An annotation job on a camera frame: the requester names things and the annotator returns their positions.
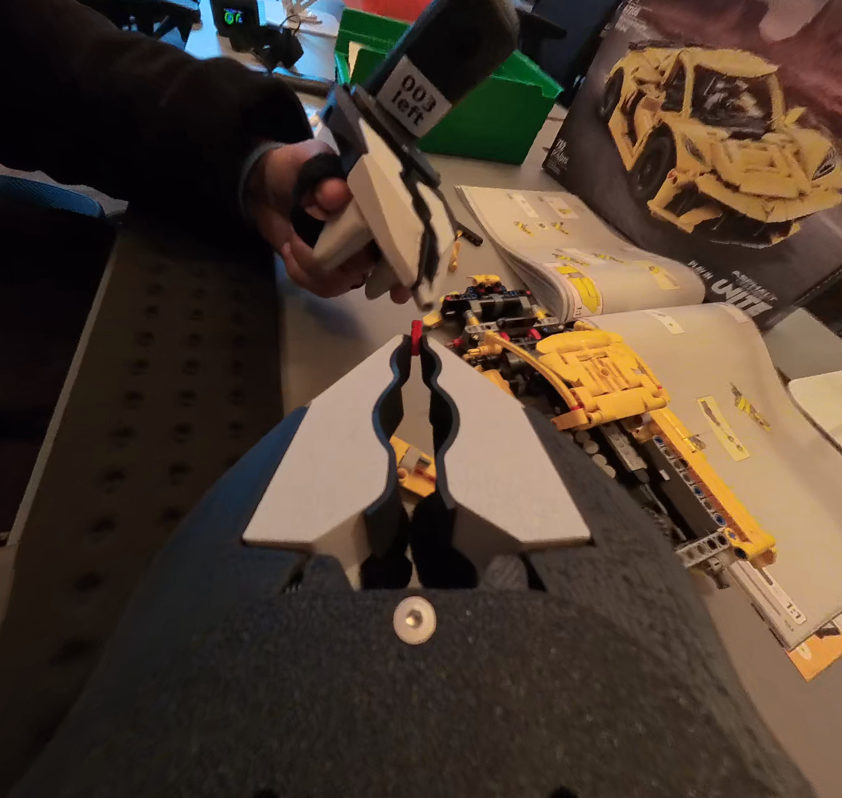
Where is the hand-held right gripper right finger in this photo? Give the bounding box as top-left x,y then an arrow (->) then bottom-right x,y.
409,337 -> 592,587

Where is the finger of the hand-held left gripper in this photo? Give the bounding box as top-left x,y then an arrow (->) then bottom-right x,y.
411,183 -> 459,312
346,120 -> 425,292

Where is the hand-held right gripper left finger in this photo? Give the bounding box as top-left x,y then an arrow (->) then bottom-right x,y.
242,336 -> 414,588

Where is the yellow panel with red pins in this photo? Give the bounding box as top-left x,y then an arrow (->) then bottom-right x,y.
388,436 -> 439,498

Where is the grey desk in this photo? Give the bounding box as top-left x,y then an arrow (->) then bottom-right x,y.
187,0 -> 842,798

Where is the person's left hand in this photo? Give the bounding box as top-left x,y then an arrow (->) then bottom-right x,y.
252,140 -> 414,305

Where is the green plastic bin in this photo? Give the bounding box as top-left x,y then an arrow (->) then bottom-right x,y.
334,8 -> 564,166

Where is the black office chair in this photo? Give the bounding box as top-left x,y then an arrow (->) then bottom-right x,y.
62,0 -> 206,49
520,0 -> 652,88

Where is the yellow brick car model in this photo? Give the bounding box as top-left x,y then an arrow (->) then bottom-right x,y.
421,273 -> 777,588

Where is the black slim device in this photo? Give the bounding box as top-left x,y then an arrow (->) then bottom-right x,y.
273,73 -> 334,97

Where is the dark perforated panel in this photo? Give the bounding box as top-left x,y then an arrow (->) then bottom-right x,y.
0,219 -> 285,746

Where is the instruction booklet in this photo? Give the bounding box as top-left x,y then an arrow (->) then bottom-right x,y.
456,185 -> 842,651

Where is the small black display device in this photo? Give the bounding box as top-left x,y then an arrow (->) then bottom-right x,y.
209,0 -> 265,39

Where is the black toy set box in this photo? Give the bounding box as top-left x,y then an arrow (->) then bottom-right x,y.
542,0 -> 842,332

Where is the adjoining grey table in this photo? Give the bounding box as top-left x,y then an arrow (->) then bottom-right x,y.
187,0 -> 343,83

